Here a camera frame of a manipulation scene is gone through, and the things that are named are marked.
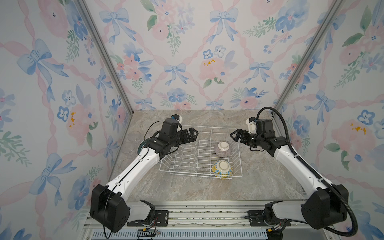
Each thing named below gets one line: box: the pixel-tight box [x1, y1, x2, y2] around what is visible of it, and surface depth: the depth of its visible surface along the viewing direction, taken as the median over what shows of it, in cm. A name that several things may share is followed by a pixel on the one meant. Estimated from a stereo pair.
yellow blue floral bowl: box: [211, 159, 233, 180], surface depth 85 cm
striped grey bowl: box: [214, 141, 231, 158], surface depth 94 cm
